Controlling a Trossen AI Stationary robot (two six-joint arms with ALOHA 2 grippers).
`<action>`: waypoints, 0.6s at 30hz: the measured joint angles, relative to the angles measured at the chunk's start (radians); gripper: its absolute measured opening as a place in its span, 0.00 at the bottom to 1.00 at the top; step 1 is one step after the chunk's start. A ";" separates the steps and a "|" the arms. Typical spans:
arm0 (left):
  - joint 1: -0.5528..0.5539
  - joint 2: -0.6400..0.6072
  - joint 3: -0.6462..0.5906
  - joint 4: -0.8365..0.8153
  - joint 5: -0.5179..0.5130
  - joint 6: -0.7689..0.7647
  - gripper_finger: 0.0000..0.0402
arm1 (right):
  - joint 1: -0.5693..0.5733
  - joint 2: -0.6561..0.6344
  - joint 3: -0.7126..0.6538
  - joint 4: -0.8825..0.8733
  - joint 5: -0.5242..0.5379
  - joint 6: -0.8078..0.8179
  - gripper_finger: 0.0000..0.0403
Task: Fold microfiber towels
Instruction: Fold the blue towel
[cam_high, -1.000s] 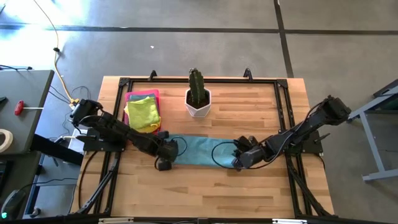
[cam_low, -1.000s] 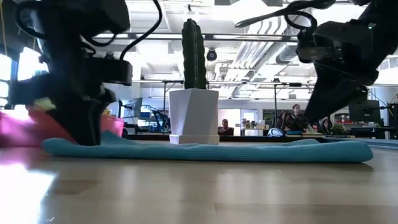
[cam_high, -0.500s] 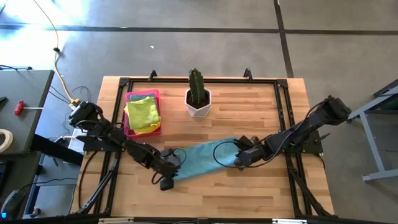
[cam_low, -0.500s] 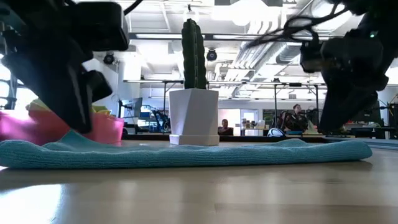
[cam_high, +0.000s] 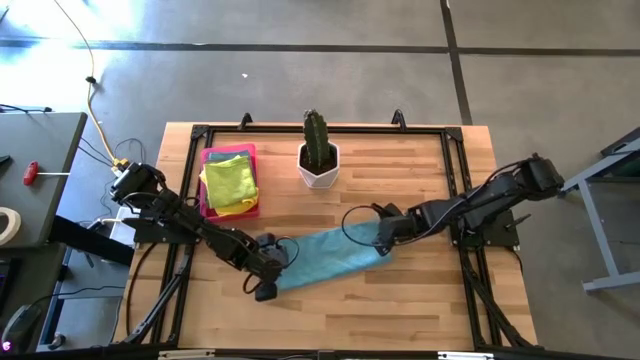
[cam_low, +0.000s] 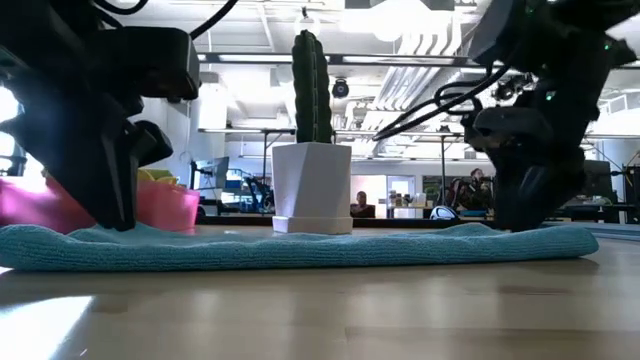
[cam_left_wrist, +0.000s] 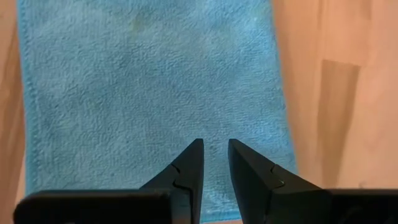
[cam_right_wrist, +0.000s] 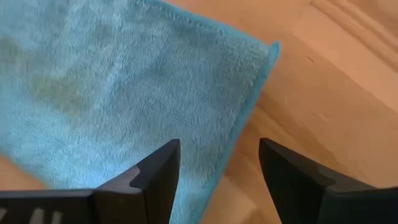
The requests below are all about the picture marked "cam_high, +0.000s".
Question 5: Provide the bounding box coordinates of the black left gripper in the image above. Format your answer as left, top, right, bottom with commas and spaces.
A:
243, 243, 292, 303

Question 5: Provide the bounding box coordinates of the light blue microfiber towel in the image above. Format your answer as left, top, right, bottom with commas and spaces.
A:
276, 219, 394, 293

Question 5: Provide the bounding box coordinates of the yellow microfiber towel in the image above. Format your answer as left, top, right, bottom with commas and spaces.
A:
213, 195, 260, 218

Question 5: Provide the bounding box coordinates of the pink plastic tray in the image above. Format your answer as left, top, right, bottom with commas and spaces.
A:
198, 143, 261, 222

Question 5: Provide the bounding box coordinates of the yellow-green microfiber towel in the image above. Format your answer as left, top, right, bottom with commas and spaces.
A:
199, 155, 259, 210

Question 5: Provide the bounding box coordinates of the white faceted plant pot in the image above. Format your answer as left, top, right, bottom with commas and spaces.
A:
297, 141, 342, 190

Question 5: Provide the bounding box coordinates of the green cactus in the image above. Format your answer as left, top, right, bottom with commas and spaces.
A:
301, 108, 332, 170

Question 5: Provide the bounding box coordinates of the white power box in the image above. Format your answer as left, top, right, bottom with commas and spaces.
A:
107, 206, 141, 247

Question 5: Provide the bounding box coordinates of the black crossbar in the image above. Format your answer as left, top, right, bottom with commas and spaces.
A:
48, 214, 137, 267

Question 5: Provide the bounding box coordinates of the black device with light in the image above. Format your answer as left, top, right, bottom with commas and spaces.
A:
1, 303, 45, 354

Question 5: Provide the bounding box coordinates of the beige tape roll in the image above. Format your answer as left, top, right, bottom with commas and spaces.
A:
0, 206, 23, 247

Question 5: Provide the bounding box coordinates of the dark grey side table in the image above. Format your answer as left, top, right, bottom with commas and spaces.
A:
0, 111, 89, 250

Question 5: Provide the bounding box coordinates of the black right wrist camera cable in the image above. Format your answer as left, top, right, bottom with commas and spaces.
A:
341, 204, 389, 249

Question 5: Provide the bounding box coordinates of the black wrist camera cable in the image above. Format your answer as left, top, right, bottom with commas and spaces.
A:
341, 204, 389, 249
241, 234, 301, 296

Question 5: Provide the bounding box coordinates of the black left wrist camera cable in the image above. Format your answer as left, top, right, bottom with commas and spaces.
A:
241, 234, 301, 296

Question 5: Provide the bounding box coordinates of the silver metal bracket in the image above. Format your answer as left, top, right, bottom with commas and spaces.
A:
437, 350, 497, 360
157, 349, 217, 360

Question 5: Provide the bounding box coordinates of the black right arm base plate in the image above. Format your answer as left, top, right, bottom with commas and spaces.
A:
448, 207, 522, 250

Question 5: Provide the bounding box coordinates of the black aluminium table frame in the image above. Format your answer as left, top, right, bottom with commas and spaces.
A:
119, 121, 539, 351

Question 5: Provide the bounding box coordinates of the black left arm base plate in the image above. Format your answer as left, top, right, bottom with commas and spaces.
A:
123, 203, 202, 246

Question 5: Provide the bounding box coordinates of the grey metal table frame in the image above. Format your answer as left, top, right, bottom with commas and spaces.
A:
558, 126, 640, 294

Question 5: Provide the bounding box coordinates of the red-handled hex key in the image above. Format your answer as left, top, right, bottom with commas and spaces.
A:
22, 160, 72, 187

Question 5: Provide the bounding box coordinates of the yellow power cable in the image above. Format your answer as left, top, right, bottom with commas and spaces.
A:
52, 0, 124, 166

